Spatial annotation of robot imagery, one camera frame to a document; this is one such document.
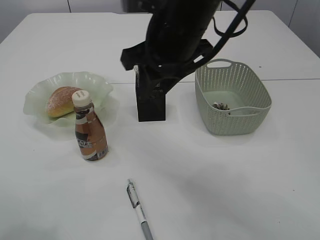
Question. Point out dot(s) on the pale green woven basket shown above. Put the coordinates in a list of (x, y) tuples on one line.
[(238, 86)]

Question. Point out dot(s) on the paper ball grey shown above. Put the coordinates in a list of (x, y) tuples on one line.
[(224, 107)]

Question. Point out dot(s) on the black mesh pen holder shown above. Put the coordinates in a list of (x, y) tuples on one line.
[(152, 108)]

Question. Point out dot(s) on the sugared bread roll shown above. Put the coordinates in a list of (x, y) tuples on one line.
[(60, 102)]

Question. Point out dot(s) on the clear plastic ruler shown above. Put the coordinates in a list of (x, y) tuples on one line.
[(136, 69)]

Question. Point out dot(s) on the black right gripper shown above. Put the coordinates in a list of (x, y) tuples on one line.
[(167, 73)]

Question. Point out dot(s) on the grey white pen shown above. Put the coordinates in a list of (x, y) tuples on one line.
[(136, 205)]

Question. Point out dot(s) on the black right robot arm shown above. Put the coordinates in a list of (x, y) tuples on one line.
[(172, 42)]

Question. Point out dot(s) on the brown coffee bottle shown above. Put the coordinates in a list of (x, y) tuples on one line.
[(89, 130)]

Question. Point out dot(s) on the pale green wavy plate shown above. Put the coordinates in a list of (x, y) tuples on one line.
[(37, 98)]

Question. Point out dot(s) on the paper ball pink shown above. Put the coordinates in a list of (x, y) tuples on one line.
[(218, 105)]

